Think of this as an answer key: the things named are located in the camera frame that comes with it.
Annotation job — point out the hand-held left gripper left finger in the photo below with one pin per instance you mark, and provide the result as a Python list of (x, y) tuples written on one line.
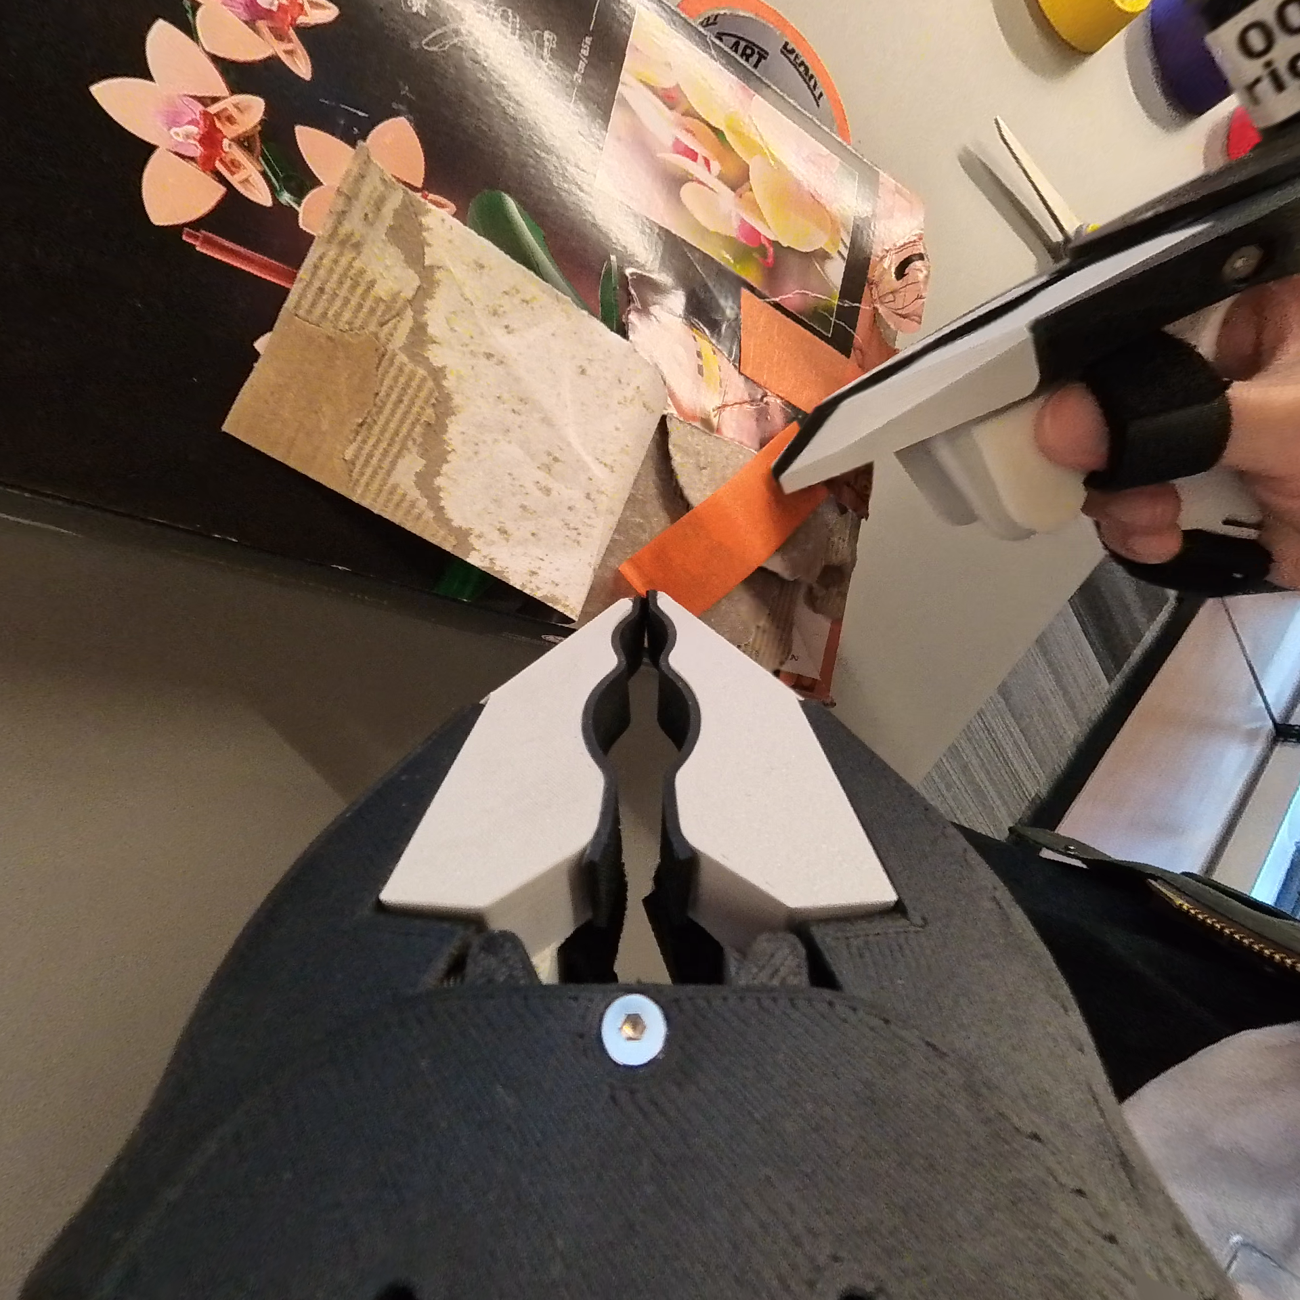
[(497, 813)]

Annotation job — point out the person's right hand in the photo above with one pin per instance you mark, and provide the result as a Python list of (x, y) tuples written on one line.
[(1269, 406)]

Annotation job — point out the yellow tape roll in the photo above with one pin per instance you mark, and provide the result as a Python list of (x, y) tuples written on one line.
[(1086, 20)]

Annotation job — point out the black flower-print cardboard box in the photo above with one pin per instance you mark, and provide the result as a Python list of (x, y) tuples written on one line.
[(101, 355)]

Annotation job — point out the person's white shirt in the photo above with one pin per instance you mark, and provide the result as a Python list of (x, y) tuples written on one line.
[(1218, 1167)]

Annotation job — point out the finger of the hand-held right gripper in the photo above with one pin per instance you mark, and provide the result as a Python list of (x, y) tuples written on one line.
[(934, 416), (1097, 279)]

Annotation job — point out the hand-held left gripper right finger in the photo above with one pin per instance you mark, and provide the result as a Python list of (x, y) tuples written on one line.
[(781, 813)]

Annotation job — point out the orange tape strip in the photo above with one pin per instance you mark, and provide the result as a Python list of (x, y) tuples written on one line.
[(731, 517), (792, 345)]

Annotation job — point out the grey scissors yellow pivot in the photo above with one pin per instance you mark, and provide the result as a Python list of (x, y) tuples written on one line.
[(1056, 232)]

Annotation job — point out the person's dark jacket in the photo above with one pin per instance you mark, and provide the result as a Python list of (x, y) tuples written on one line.
[(1117, 964)]

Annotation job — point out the purple tape roll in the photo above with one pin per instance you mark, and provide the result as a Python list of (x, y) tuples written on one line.
[(1178, 61)]

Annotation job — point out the red tape roll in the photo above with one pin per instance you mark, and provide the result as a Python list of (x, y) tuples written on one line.
[(1233, 142)]

